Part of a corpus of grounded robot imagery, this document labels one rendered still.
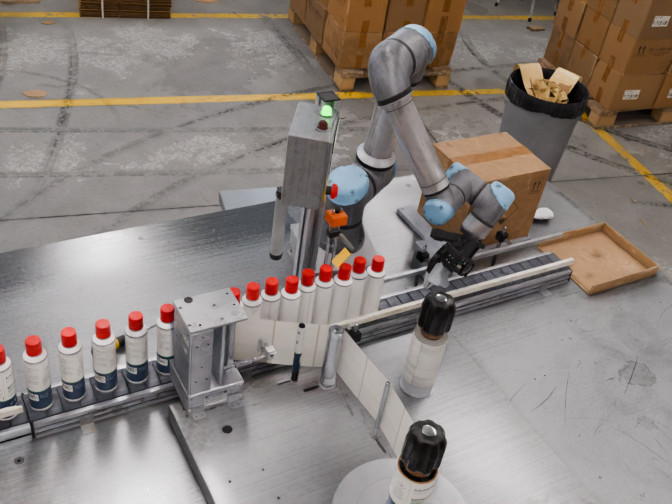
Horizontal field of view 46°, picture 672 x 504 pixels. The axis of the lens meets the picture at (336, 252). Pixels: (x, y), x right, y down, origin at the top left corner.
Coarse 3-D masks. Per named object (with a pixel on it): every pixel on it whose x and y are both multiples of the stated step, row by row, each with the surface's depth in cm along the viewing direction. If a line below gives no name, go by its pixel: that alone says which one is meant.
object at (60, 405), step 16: (544, 256) 257; (480, 272) 246; (496, 272) 247; (512, 272) 248; (544, 272) 250; (432, 288) 237; (448, 288) 238; (496, 288) 241; (384, 304) 228; (400, 304) 229; (384, 320) 223; (128, 384) 192; (144, 384) 193; (160, 384) 194; (64, 400) 186; (96, 400) 187; (32, 416) 181; (48, 416) 182
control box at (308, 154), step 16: (304, 112) 187; (320, 112) 188; (336, 112) 190; (304, 128) 181; (288, 144) 179; (304, 144) 179; (320, 144) 178; (288, 160) 182; (304, 160) 181; (320, 160) 181; (288, 176) 184; (304, 176) 184; (320, 176) 183; (288, 192) 187; (304, 192) 186; (320, 192) 186
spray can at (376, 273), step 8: (376, 256) 211; (376, 264) 210; (368, 272) 213; (376, 272) 212; (384, 272) 213; (368, 280) 213; (376, 280) 212; (368, 288) 215; (376, 288) 214; (368, 296) 216; (376, 296) 216; (368, 304) 218; (376, 304) 218; (360, 312) 221; (368, 312) 219
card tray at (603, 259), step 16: (560, 240) 273; (576, 240) 275; (592, 240) 276; (608, 240) 278; (624, 240) 274; (560, 256) 266; (576, 256) 268; (592, 256) 269; (608, 256) 270; (624, 256) 271; (640, 256) 269; (576, 272) 260; (592, 272) 262; (608, 272) 263; (624, 272) 264; (640, 272) 260; (592, 288) 251; (608, 288) 256
